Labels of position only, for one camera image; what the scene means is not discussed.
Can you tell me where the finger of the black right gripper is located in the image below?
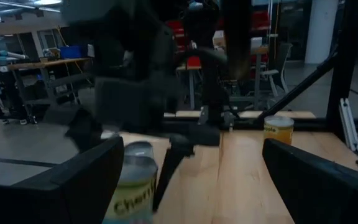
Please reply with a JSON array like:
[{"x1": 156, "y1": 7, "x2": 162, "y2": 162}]
[
  {"x1": 152, "y1": 136, "x2": 196, "y2": 213},
  {"x1": 64, "y1": 108, "x2": 104, "y2": 152}
]

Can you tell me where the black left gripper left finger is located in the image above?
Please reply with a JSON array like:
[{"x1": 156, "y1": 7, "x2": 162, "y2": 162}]
[{"x1": 0, "y1": 136, "x2": 126, "y2": 224}]

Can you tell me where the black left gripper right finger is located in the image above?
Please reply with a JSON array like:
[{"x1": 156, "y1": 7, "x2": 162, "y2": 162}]
[{"x1": 262, "y1": 138, "x2": 358, "y2": 224}]

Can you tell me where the blue green cherries can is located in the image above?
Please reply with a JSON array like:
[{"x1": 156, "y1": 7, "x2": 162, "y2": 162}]
[{"x1": 102, "y1": 141, "x2": 159, "y2": 224}]

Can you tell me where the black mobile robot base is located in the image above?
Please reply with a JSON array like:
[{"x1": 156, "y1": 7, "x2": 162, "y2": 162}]
[{"x1": 0, "y1": 71, "x2": 39, "y2": 125}]

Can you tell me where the small red bin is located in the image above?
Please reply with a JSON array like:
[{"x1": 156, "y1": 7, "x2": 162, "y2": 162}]
[{"x1": 186, "y1": 57, "x2": 202, "y2": 70}]

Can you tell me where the blue plastic crate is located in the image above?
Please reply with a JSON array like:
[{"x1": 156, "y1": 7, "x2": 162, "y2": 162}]
[{"x1": 59, "y1": 45, "x2": 88, "y2": 60}]

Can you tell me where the wooden top rolling cart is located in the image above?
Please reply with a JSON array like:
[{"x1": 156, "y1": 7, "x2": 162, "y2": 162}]
[{"x1": 6, "y1": 57, "x2": 94, "y2": 108}]

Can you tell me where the yellow pineapple can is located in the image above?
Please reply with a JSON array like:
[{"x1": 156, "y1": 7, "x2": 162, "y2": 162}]
[{"x1": 263, "y1": 115, "x2": 295, "y2": 146}]

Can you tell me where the red bin storage rack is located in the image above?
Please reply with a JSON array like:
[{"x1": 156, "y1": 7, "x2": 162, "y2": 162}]
[
  {"x1": 166, "y1": 20, "x2": 188, "y2": 52},
  {"x1": 249, "y1": 9, "x2": 272, "y2": 32}
]

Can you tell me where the white office chair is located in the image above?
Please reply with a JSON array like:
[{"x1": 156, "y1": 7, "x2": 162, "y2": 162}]
[{"x1": 260, "y1": 42, "x2": 293, "y2": 105}]

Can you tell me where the aluminium extrusion bracket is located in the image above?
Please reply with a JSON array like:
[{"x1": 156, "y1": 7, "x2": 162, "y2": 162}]
[{"x1": 339, "y1": 98, "x2": 358, "y2": 153}]

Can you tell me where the black diagonal frame strut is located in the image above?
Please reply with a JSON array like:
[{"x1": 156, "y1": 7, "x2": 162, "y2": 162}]
[{"x1": 255, "y1": 52, "x2": 338, "y2": 122}]

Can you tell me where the black vertical frame post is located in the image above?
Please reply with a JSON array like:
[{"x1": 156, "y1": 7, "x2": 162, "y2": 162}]
[{"x1": 326, "y1": 0, "x2": 358, "y2": 139}]

